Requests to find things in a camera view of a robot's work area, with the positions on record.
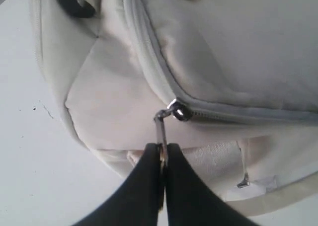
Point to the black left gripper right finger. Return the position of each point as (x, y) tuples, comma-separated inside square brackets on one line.
[(190, 202)]

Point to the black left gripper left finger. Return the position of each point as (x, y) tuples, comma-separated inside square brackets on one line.
[(138, 200)]

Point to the cream fabric duffel bag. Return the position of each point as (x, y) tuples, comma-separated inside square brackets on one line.
[(240, 76)]

